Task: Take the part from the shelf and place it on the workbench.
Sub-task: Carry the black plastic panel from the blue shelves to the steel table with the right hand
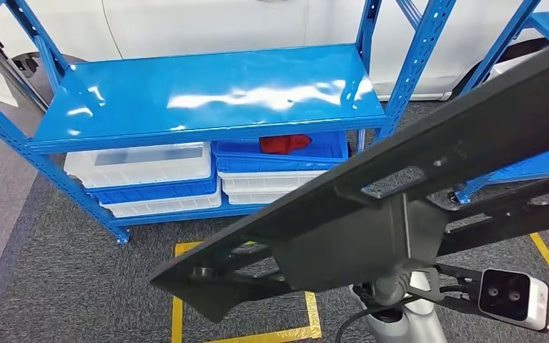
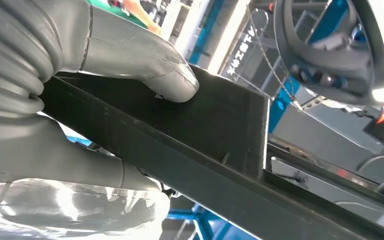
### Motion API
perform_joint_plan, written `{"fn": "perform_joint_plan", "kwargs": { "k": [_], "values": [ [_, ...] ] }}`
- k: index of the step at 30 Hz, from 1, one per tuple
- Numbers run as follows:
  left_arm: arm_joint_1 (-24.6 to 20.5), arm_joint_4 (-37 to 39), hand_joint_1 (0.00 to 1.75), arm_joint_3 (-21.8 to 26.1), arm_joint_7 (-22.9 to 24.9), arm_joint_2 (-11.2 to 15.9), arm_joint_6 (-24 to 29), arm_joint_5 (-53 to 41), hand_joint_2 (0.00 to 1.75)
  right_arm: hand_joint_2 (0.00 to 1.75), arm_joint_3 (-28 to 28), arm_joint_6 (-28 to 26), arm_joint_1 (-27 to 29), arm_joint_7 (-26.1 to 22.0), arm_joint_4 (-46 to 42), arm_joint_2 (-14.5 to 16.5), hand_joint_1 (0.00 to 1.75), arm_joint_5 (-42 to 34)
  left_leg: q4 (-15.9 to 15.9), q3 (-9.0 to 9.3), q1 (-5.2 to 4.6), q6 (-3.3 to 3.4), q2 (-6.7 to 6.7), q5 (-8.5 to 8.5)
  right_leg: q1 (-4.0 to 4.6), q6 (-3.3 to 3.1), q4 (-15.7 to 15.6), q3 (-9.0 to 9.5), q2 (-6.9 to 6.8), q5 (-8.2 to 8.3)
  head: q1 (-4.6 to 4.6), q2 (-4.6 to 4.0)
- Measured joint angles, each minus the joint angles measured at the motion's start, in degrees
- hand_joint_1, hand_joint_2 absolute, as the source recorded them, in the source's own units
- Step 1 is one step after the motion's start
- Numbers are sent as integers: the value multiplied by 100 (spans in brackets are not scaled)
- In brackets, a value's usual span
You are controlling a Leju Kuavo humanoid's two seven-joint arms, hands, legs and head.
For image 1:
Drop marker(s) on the black plastic plate bracket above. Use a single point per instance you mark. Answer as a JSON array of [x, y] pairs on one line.
[[445, 142]]

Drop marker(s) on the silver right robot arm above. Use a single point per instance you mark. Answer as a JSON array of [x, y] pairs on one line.
[[426, 326]]

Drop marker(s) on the blue metal shelf rack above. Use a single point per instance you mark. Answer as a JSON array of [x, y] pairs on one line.
[[535, 168], [208, 85]]

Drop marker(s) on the red cloth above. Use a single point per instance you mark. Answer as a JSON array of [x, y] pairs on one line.
[[281, 144]]

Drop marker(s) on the white car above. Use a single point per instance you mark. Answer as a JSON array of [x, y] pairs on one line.
[[208, 23]]

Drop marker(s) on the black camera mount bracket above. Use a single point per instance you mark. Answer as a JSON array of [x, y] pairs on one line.
[[459, 273]]

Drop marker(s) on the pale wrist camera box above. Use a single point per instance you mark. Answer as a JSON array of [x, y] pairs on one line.
[[516, 298]]

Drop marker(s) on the dark metal floor rail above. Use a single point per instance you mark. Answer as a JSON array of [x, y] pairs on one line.
[[4, 66]]

